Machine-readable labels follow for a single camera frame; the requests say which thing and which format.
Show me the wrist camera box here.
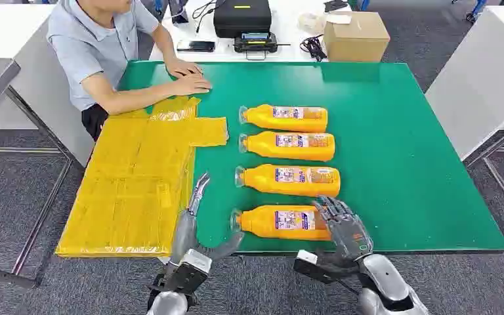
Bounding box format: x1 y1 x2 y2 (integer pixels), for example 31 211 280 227
294 249 357 285
181 249 213 276

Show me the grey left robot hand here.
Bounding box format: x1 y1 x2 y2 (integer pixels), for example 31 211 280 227
169 173 245 264

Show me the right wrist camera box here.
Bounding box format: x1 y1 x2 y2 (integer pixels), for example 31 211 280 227
294 249 357 285

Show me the person's right hand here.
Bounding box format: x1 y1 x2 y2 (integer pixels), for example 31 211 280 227
171 73 213 96

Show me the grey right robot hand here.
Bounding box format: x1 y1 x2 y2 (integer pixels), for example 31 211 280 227
312 196 373 263

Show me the black smartphone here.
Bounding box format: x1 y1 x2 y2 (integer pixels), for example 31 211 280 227
176 39 217 53

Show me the person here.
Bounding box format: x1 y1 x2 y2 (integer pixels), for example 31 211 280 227
47 0 213 142

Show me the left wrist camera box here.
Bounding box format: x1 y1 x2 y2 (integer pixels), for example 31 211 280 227
181 249 213 276

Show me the dark upright tablet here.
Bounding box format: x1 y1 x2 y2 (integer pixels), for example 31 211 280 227
168 0 190 25

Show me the white paper slip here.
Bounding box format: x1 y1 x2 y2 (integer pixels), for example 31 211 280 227
324 14 353 25

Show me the white slanted table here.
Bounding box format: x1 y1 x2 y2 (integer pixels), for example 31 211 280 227
425 5 504 161

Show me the black carrying case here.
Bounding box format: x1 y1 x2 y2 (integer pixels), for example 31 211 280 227
213 0 273 39

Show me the white table with equipment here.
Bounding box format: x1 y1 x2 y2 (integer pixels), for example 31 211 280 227
150 0 354 63

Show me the white table with side panel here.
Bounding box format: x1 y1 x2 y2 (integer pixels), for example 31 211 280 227
0 3 95 168

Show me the brown cardboard box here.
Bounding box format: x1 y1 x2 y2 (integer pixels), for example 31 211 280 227
322 11 391 63

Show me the steel table frame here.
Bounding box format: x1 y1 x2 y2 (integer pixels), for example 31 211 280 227
465 115 504 236
0 87 75 289

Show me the small black device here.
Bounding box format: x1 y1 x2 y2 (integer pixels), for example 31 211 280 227
324 0 349 13

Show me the person's left hand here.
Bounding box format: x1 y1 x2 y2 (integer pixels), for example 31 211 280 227
165 58 204 80

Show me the yellow plastic sheet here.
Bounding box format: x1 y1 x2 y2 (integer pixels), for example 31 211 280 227
54 96 230 258

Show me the orange drink bottle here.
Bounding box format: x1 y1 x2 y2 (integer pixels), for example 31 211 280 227
238 131 336 163
230 205 334 242
238 104 329 133
234 163 342 198

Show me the green table mat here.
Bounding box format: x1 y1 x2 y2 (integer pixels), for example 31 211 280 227
117 60 504 254

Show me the black remote controller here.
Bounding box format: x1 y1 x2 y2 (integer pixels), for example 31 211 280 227
234 31 291 61

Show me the black coiled cable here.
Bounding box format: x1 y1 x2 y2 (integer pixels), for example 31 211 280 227
299 34 328 62

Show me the clear plastic tape roll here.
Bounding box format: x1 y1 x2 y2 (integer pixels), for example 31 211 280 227
297 12 327 35

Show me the thin black cable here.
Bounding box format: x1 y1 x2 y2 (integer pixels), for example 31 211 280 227
191 0 219 34

